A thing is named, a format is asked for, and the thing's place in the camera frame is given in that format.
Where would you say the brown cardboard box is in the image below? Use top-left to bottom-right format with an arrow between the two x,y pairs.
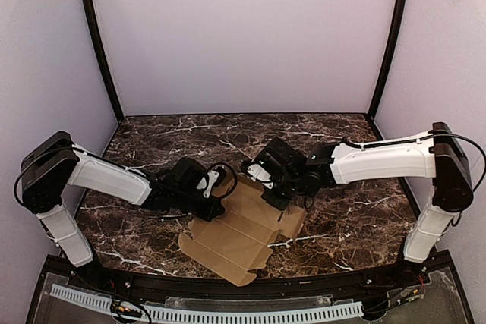
178,176 -> 307,287

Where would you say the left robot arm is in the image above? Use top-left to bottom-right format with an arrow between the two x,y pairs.
14,131 -> 226,268

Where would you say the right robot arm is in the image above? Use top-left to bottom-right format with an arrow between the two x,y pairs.
241,122 -> 478,263

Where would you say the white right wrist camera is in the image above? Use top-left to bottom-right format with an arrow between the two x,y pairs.
241,160 -> 274,189

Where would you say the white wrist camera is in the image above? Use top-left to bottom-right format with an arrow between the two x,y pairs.
241,160 -> 274,189
196,170 -> 226,199

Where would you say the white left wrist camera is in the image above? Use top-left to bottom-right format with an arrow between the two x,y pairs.
196,170 -> 226,199

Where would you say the black front table rail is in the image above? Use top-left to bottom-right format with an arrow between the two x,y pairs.
43,255 -> 430,301

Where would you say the white slotted cable duct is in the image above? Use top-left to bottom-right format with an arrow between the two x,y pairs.
49,284 -> 364,323

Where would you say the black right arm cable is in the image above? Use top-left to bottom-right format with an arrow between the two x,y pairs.
421,132 -> 481,192

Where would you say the black right frame post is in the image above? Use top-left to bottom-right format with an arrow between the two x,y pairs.
368,0 -> 406,120

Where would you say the black frame post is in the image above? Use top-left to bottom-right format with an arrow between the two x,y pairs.
82,0 -> 125,124
368,0 -> 406,120

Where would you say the black left frame post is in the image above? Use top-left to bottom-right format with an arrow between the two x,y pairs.
82,0 -> 125,124

